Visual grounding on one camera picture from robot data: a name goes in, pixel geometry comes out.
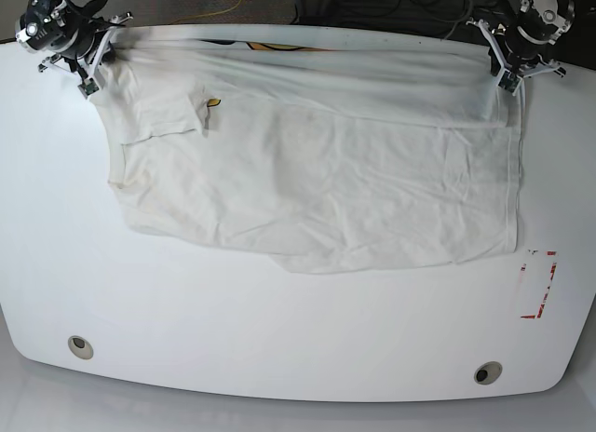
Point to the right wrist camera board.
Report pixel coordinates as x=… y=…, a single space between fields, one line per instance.
x=88 y=87

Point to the left table cable grommet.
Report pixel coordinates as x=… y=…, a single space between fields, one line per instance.
x=80 y=347

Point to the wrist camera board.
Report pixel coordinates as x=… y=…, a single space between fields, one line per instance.
x=509 y=81
x=88 y=87

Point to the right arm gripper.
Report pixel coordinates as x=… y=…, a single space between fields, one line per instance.
x=76 y=35

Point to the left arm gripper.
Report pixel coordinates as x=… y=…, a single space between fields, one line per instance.
x=524 y=44

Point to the right table cable grommet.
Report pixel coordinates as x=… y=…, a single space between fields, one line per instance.
x=488 y=373

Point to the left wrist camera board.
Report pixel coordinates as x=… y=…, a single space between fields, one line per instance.
x=509 y=81

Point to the white printed t-shirt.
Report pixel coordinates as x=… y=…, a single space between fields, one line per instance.
x=328 y=161

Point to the red tape rectangle marking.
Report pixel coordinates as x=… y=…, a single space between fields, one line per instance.
x=535 y=279

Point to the table cable grommet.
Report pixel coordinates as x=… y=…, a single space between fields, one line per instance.
x=488 y=373
x=80 y=347

